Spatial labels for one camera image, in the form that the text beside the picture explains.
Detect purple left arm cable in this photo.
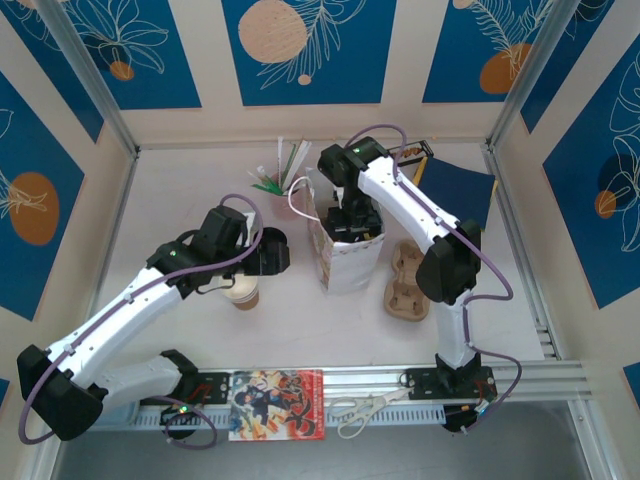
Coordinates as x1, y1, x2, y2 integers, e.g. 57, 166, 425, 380
18, 193, 265, 450

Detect white handled scissors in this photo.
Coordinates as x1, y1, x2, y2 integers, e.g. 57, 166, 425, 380
327, 387, 412, 440

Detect black sachet holder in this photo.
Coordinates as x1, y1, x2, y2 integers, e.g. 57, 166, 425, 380
394, 139, 434, 162

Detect green straw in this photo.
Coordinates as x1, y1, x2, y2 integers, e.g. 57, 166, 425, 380
283, 143, 302, 192

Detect brown paper coffee cup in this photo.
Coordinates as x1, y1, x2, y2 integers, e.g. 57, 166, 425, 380
219, 275, 261, 312

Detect brown pulp cup carrier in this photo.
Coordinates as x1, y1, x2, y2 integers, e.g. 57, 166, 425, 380
382, 239, 431, 324

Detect aluminium frame post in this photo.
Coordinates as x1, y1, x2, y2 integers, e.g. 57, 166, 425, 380
485, 0, 589, 151
34, 0, 142, 160

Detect grey slotted cable duct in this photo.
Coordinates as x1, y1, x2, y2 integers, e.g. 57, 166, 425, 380
132, 403, 447, 430

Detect pink straw cup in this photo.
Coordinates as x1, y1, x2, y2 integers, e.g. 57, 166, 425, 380
271, 187, 305, 221

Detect white printed paper bag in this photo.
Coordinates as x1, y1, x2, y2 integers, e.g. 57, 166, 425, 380
287, 167, 386, 297

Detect aluminium side rail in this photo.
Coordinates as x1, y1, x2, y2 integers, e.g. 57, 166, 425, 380
480, 144, 566, 362
87, 149, 142, 321

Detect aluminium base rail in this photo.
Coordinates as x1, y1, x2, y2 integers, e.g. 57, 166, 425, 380
47, 362, 599, 406

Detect colourful comic book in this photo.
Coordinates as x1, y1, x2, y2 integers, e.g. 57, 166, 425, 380
228, 368, 327, 442

